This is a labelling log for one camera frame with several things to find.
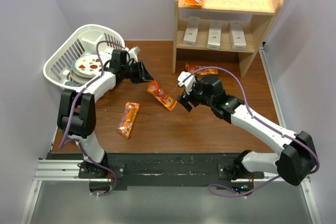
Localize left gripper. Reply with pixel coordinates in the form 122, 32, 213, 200
121, 59, 154, 84

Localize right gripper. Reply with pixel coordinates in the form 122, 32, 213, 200
177, 79, 214, 112

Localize white Harry's razor box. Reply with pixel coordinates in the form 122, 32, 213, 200
183, 16, 201, 46

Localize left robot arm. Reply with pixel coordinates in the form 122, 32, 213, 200
57, 47, 153, 178

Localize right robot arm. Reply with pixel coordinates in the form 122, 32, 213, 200
177, 72, 318, 186

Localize orange razor pack under shelf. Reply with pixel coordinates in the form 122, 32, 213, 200
185, 63, 218, 76

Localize wooden shelf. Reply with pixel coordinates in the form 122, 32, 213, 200
172, 0, 284, 77

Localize painted fruit plate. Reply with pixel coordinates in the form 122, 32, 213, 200
71, 55, 109, 79

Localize white plastic basket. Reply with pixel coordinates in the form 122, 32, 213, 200
43, 24, 125, 89

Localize stacked plates underneath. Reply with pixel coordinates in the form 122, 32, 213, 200
62, 71, 96, 87

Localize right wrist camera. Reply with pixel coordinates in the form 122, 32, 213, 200
177, 71, 199, 97

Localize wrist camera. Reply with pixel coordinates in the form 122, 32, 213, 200
127, 46, 141, 64
177, 71, 199, 97

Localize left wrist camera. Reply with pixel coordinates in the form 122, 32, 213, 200
127, 46, 141, 64

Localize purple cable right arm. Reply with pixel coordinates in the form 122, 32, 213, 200
183, 67, 320, 198

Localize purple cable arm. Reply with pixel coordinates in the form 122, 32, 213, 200
183, 67, 320, 198
59, 40, 127, 196

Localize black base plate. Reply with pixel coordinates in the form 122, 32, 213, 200
78, 152, 266, 190

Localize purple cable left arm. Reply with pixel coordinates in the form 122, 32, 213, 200
59, 40, 127, 196

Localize aluminium rail frame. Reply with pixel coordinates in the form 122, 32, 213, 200
20, 45, 322, 224

